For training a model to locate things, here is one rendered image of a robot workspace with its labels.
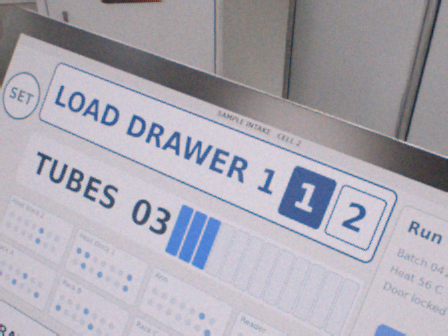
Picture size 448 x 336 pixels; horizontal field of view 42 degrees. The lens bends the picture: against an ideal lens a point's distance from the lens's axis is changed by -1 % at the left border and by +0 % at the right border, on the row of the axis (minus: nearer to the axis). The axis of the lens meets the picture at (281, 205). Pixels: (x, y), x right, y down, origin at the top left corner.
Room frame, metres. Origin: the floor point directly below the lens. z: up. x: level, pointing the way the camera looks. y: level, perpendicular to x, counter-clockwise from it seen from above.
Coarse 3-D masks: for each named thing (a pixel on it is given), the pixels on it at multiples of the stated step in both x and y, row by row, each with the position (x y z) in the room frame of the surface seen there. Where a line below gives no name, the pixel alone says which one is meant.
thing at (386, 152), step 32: (32, 32) 0.45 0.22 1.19; (64, 32) 0.44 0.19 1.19; (0, 64) 0.44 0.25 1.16; (128, 64) 0.40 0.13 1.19; (160, 64) 0.40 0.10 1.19; (192, 96) 0.37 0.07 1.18; (224, 96) 0.36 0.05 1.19; (256, 96) 0.36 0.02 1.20; (288, 128) 0.34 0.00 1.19; (320, 128) 0.33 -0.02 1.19; (352, 128) 0.33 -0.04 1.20; (384, 160) 0.31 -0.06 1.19; (416, 160) 0.30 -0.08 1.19
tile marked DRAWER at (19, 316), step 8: (0, 304) 0.29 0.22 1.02; (8, 304) 0.29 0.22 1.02; (0, 312) 0.29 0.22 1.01; (8, 312) 0.29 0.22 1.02; (16, 312) 0.28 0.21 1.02; (24, 312) 0.28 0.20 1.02; (0, 320) 0.28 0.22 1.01; (8, 320) 0.28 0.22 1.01; (16, 320) 0.28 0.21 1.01; (24, 320) 0.28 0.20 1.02; (32, 320) 0.28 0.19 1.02; (0, 328) 0.28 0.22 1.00; (8, 328) 0.28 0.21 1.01; (16, 328) 0.27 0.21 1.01; (24, 328) 0.27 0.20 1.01; (32, 328) 0.27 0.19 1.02; (40, 328) 0.27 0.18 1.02; (48, 328) 0.27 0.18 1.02
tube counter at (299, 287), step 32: (160, 192) 0.33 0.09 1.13; (128, 224) 0.31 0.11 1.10; (160, 224) 0.31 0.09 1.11; (192, 224) 0.30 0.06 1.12; (224, 224) 0.30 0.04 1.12; (192, 256) 0.29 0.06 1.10; (224, 256) 0.28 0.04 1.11; (256, 256) 0.28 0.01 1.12; (288, 256) 0.27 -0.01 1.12; (256, 288) 0.26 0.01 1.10; (288, 288) 0.26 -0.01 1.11; (320, 288) 0.26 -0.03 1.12; (352, 288) 0.25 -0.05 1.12; (320, 320) 0.24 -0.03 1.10
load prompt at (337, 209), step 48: (48, 96) 0.40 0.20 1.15; (96, 96) 0.39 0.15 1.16; (144, 96) 0.38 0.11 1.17; (96, 144) 0.36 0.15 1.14; (144, 144) 0.35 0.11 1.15; (192, 144) 0.35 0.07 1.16; (240, 144) 0.34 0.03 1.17; (240, 192) 0.31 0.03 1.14; (288, 192) 0.31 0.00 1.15; (336, 192) 0.30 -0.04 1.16; (384, 192) 0.29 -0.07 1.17; (336, 240) 0.28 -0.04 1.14
